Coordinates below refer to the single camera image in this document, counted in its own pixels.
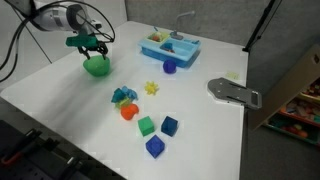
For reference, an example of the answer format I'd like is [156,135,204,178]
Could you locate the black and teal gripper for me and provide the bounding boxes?
[66,35,108,60]

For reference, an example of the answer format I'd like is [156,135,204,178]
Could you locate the orange toy figure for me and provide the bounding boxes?
[120,104,139,120]

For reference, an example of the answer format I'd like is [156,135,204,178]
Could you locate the dark blue cube block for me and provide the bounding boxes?
[161,116,178,137]

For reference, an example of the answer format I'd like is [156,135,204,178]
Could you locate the black camera stand pole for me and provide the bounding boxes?
[243,0,283,53]

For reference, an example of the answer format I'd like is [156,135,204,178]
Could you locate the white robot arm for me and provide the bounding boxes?
[32,2,108,59]

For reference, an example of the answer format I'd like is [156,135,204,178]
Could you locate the teal blue toy figure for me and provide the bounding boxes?
[111,86,138,103]

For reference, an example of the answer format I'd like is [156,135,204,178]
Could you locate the toy storage shelf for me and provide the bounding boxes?
[249,44,320,146]

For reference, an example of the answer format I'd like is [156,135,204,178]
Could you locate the purple blue ball toy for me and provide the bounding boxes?
[163,60,176,74]

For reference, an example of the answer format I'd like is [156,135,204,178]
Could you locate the light green toy block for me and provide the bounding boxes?
[115,98,131,109]

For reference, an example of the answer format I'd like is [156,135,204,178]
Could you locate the small pale green sticker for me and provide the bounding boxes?
[226,72,240,80]

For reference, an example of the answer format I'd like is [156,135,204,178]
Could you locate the green cube block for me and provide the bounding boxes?
[138,116,155,136]

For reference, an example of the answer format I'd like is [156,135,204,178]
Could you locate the bright blue cube block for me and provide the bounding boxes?
[146,135,165,158]

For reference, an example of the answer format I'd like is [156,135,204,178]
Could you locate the grey metal mounting plate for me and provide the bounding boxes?
[207,77,262,110]

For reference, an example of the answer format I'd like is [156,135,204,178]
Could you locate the green plastic bowl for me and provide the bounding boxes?
[83,55,110,77]

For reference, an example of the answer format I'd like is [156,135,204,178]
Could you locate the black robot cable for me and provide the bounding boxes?
[0,0,116,84]

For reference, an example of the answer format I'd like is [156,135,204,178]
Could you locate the yellow spiky star toy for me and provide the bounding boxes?
[144,81,159,95]

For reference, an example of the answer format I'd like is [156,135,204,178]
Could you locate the light blue toy sink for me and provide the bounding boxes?
[138,31,201,68]

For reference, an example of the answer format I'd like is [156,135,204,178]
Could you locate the black equipment rack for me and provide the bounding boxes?
[0,98,125,180]

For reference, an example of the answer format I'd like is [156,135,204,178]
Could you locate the grey toy faucet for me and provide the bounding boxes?
[170,10,196,40]

